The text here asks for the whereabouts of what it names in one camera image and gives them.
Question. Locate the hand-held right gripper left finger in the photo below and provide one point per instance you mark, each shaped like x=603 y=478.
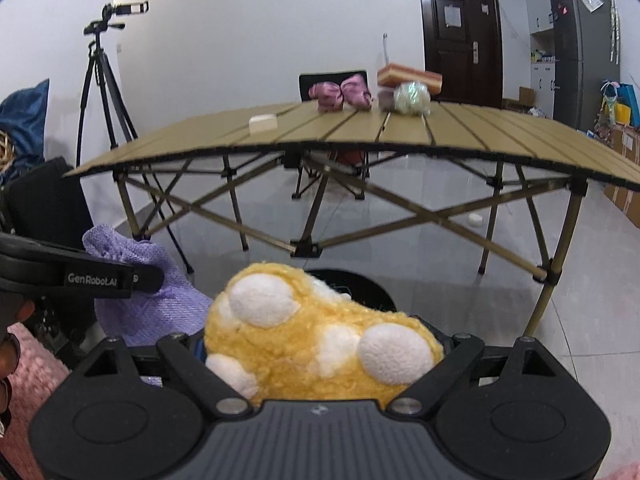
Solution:
x=186 y=360

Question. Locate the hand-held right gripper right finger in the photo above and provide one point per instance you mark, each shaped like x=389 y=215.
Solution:
x=450 y=371

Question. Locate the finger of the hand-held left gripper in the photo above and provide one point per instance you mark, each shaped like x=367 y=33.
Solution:
x=147 y=278

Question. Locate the purple knitted cloth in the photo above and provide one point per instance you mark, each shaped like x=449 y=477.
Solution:
x=150 y=312

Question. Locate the black round bin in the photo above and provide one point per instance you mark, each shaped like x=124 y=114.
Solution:
x=370 y=292

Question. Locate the yellow plush toy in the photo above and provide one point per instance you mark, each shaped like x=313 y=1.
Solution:
x=300 y=340

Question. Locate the small white block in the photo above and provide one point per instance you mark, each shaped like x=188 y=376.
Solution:
x=262 y=123

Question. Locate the pink satin cloth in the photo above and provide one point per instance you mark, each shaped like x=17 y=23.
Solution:
x=340 y=92

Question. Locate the orange sponge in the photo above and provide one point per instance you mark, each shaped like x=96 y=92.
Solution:
x=410 y=76

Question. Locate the person's left hand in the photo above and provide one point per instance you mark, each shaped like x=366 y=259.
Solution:
x=10 y=352

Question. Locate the black bag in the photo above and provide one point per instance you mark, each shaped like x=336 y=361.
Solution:
x=45 y=200

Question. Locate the pink fluffy rug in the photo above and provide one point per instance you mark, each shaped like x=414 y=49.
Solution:
x=40 y=375

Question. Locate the dark blue cloth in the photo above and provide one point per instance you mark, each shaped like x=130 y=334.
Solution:
x=25 y=110

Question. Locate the black tripod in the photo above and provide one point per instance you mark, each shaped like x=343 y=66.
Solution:
x=95 y=85

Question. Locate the tan folding table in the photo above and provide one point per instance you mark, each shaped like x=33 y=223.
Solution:
x=350 y=127

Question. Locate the black folding chair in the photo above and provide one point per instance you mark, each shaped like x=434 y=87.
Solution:
x=320 y=78

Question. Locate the large cardboard box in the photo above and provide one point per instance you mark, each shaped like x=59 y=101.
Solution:
x=625 y=170

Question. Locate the small open cardboard box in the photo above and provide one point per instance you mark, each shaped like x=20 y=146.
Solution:
x=517 y=100

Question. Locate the white base cabinet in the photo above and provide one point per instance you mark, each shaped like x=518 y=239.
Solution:
x=542 y=90

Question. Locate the yellow gift bag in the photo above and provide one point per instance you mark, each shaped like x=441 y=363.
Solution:
x=622 y=112

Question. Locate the white pole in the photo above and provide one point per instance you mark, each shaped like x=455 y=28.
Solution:
x=385 y=50

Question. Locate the blue gift bag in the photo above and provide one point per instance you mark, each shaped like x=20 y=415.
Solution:
x=634 y=97

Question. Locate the dark wooden door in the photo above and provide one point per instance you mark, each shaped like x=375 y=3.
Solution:
x=460 y=35

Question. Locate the grey refrigerator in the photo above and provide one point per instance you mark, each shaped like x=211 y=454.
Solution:
x=585 y=60

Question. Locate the black camera on tripod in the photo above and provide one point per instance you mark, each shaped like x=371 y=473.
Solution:
x=125 y=10

